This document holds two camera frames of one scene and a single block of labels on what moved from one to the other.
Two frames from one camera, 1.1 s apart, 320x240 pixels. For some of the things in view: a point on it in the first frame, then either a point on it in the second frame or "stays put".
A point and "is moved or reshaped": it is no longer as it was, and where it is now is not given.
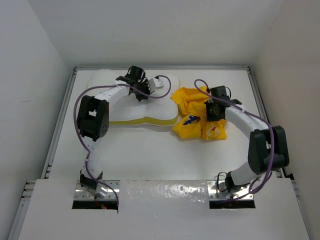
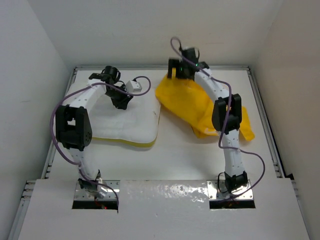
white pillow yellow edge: [161, 111] → [136, 126]
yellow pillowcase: [192, 121] is moved or reshaped
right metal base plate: [217, 190] stays put
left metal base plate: [82, 194] stays put
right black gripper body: [211, 113] → [181, 71]
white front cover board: [164, 210] stays put
